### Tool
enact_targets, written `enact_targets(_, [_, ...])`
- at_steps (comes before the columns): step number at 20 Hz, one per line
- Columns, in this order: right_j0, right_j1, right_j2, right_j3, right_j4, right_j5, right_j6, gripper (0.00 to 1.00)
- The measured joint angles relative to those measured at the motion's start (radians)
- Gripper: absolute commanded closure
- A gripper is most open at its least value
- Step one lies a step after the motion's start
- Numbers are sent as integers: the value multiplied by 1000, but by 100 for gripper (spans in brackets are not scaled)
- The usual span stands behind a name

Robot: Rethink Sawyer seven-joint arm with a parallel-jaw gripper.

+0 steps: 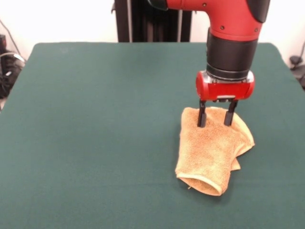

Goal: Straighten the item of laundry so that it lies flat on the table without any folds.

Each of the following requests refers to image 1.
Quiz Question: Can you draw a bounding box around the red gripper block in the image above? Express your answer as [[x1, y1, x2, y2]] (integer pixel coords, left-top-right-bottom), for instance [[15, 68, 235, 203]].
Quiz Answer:
[[195, 70, 255, 127]]

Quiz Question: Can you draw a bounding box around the tan terry towel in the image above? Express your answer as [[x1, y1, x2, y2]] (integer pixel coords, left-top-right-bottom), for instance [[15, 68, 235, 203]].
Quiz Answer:
[[174, 106, 255, 197]]

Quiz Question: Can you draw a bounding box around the dark green table cloth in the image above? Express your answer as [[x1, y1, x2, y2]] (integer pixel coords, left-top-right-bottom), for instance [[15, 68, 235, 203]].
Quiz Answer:
[[0, 42, 305, 229]]

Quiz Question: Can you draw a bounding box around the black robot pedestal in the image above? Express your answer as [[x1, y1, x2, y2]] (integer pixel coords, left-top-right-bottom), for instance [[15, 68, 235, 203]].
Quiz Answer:
[[112, 0, 193, 43]]

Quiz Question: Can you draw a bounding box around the thin grey cable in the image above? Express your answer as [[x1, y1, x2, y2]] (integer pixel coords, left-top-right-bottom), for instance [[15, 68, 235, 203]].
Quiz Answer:
[[0, 18, 26, 65]]

